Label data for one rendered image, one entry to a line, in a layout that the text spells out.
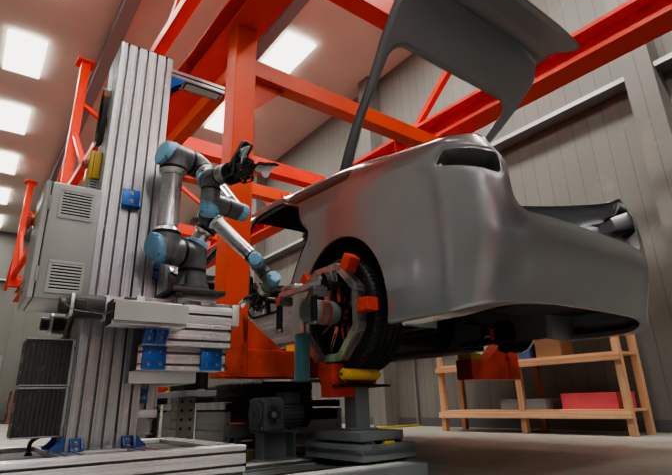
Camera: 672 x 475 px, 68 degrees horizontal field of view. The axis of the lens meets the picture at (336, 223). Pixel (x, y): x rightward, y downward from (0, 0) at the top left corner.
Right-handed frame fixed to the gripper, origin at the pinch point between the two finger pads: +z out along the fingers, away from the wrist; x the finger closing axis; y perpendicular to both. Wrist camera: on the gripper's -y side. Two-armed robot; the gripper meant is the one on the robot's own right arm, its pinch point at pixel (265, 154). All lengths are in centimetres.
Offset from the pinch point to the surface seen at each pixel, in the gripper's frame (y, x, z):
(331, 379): 62, -115, -52
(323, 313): 28, -105, -53
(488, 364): 18, -321, -47
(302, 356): 51, -108, -68
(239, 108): -109, -68, -117
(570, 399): 27, -474, -22
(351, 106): -164, -161, -95
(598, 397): 26, -466, 6
